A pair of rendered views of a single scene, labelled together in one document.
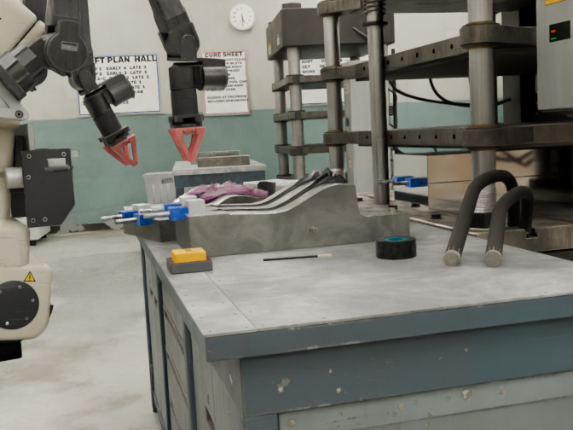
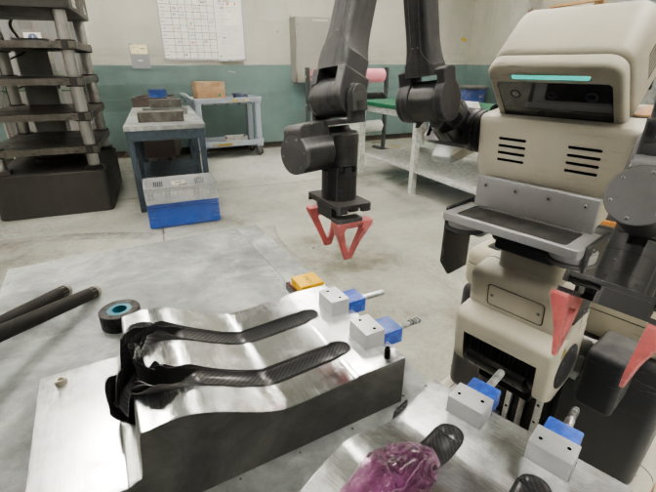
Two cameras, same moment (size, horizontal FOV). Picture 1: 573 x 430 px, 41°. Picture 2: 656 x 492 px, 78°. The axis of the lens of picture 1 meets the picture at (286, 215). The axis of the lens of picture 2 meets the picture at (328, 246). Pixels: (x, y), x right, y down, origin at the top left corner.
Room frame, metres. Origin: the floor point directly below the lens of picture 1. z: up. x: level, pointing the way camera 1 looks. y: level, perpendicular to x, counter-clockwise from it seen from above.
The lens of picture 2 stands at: (2.32, 0.03, 1.30)
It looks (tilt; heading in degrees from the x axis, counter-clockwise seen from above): 24 degrees down; 166
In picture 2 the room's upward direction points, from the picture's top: straight up
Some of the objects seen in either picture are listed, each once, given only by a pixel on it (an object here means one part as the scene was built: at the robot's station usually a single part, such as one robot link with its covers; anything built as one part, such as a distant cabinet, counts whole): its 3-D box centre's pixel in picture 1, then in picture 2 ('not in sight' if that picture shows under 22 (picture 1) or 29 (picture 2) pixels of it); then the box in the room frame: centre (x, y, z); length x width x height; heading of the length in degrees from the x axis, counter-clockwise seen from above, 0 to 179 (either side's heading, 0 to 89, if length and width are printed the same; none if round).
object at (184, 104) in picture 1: (184, 107); (339, 185); (1.69, 0.21, 1.12); 0.10 x 0.07 x 0.07; 15
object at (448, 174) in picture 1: (480, 177); not in sight; (2.52, -0.64, 0.87); 0.50 x 0.27 x 0.17; 105
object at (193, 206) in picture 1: (174, 213); (354, 300); (1.68, 0.25, 0.89); 0.13 x 0.05 x 0.05; 105
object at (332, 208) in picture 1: (287, 212); (223, 371); (1.79, 0.00, 0.87); 0.50 x 0.26 x 0.14; 105
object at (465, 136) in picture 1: (496, 148); not in sight; (2.58, -0.71, 0.96); 1.29 x 0.83 x 0.18; 15
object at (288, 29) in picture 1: (332, 130); not in sight; (6.79, -0.45, 1.03); 1.54 x 0.94 x 2.06; 7
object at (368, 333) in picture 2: (168, 209); (389, 329); (1.79, 0.27, 0.89); 0.13 x 0.05 x 0.05; 104
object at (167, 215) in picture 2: not in sight; (183, 206); (-1.47, -0.37, 0.11); 0.61 x 0.41 x 0.22; 97
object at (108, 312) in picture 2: (396, 247); (120, 315); (1.51, -0.21, 0.82); 0.08 x 0.08 x 0.04
